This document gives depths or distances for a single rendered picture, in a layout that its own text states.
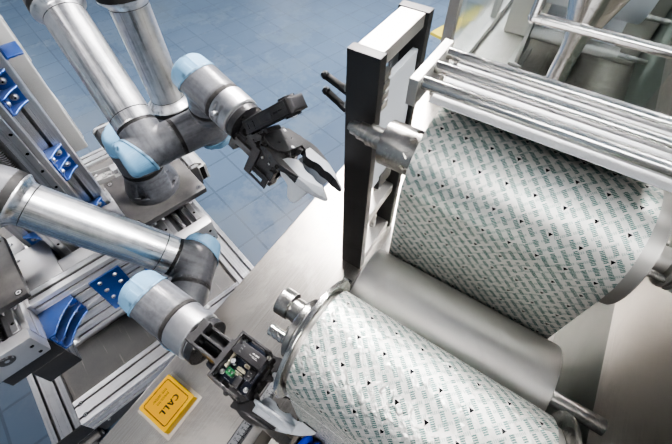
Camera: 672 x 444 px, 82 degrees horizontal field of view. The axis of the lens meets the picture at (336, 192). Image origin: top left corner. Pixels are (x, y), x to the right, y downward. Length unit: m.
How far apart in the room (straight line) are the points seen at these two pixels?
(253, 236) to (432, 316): 1.63
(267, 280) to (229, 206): 1.34
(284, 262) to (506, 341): 0.55
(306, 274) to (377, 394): 0.54
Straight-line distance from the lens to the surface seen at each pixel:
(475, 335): 0.52
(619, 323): 0.70
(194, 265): 0.79
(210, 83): 0.71
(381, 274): 0.53
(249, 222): 2.12
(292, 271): 0.91
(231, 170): 2.39
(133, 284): 0.69
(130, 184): 1.21
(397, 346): 0.42
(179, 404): 0.84
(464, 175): 0.44
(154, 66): 1.05
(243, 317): 0.88
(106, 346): 1.79
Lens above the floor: 1.70
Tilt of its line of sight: 51 degrees down
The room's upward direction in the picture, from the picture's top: straight up
